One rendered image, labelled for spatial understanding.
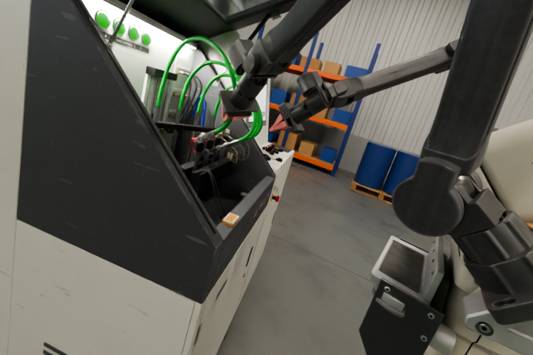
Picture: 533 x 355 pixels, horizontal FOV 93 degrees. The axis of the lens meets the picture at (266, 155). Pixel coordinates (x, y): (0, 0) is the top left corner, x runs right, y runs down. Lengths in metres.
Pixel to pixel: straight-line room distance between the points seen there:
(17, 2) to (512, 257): 1.01
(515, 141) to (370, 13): 7.38
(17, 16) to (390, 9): 7.48
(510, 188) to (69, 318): 1.06
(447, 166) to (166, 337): 0.74
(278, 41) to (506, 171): 0.43
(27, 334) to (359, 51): 7.41
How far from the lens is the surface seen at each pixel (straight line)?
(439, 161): 0.36
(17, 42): 0.89
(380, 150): 5.47
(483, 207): 0.38
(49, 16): 0.82
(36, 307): 1.09
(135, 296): 0.81
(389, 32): 7.67
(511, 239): 0.39
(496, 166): 0.52
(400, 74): 0.88
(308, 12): 0.48
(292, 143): 6.31
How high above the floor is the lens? 1.30
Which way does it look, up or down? 12 degrees down
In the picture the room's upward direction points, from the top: 16 degrees clockwise
